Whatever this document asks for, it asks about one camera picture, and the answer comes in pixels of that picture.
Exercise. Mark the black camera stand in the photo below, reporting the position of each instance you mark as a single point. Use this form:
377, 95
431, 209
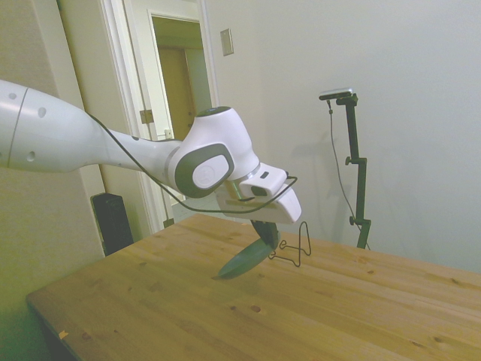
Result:
361, 188

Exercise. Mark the white open door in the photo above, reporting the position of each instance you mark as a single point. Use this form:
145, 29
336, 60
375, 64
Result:
94, 56

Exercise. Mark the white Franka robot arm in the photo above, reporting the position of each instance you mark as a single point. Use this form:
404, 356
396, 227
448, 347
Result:
56, 135

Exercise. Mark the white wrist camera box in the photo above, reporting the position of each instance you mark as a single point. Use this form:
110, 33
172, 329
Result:
268, 180

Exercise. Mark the grey exterior camera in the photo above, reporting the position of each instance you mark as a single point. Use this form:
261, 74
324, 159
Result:
336, 93

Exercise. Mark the black floor box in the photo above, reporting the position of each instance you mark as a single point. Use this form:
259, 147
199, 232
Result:
112, 225

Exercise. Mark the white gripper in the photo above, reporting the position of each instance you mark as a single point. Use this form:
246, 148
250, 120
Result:
278, 212

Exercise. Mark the brass door hinge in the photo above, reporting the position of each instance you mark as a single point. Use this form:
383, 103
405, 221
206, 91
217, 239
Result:
146, 117

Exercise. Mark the green round plate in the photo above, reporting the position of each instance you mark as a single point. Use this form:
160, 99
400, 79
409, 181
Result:
244, 261

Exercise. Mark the beige wall switch plate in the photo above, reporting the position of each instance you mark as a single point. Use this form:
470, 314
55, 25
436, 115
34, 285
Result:
226, 42

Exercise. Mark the brown hallway door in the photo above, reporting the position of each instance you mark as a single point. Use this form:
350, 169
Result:
176, 86

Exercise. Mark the door strike plate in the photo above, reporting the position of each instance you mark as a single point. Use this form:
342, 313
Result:
168, 133

